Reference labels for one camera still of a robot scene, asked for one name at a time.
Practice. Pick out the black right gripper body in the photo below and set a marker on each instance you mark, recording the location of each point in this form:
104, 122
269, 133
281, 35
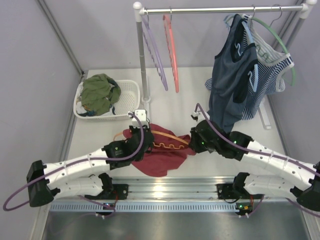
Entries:
199, 145

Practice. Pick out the blue white striped tank top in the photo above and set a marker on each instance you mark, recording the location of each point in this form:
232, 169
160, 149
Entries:
264, 80

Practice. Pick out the silver clothes rack rod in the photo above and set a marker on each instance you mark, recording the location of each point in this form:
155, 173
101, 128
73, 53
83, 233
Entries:
255, 9

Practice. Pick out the grey corner wall frame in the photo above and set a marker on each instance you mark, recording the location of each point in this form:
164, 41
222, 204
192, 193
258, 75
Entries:
59, 34

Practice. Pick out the pink hanger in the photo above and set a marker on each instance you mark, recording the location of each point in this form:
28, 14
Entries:
170, 41

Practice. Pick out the dark blue tank top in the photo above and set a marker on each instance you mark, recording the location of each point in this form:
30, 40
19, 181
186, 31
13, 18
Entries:
230, 77

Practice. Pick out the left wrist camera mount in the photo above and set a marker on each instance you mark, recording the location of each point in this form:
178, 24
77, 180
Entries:
139, 118

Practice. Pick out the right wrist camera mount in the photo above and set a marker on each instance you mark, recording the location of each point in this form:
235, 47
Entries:
195, 116

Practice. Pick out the purple hanger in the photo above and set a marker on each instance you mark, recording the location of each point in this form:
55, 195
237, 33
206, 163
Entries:
152, 48

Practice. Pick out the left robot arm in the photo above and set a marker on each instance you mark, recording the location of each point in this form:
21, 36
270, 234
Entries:
86, 175

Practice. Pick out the light blue slotted cable duct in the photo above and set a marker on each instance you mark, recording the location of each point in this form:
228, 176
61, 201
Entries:
150, 207

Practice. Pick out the right rack base foot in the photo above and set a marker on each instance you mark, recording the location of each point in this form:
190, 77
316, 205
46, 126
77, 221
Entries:
264, 117

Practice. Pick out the green hanger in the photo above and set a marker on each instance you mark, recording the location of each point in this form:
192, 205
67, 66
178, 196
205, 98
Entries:
266, 53

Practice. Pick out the orange hanger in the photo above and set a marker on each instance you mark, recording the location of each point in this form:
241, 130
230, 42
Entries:
170, 146

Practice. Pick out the right rack upright pole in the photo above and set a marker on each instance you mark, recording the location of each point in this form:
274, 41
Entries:
295, 21

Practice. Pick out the rack upright pole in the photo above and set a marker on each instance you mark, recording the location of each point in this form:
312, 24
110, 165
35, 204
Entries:
295, 21
137, 7

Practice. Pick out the red tank top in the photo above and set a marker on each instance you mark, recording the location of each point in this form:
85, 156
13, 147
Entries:
161, 160

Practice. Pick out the white perforated laundry basket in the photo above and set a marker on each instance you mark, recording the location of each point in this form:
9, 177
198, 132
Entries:
129, 101

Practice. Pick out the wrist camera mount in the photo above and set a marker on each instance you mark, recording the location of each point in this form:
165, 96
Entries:
139, 118
195, 116

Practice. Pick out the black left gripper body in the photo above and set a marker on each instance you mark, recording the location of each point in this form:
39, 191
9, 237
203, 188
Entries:
146, 137

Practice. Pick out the green garment in basket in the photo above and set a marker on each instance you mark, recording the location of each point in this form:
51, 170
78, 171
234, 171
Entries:
98, 95

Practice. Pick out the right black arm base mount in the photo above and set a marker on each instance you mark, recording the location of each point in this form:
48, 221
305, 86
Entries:
225, 192

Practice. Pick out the aluminium table edge rail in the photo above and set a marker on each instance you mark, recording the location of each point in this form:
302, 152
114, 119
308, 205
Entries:
177, 188

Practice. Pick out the white rack base foot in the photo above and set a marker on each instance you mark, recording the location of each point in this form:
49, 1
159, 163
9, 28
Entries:
147, 105

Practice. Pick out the left rack upright pole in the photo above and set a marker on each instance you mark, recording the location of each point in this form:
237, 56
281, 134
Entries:
137, 7

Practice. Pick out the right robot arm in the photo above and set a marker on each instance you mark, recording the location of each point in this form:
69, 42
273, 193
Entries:
291, 179

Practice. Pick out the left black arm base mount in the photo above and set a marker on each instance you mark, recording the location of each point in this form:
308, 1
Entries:
119, 192

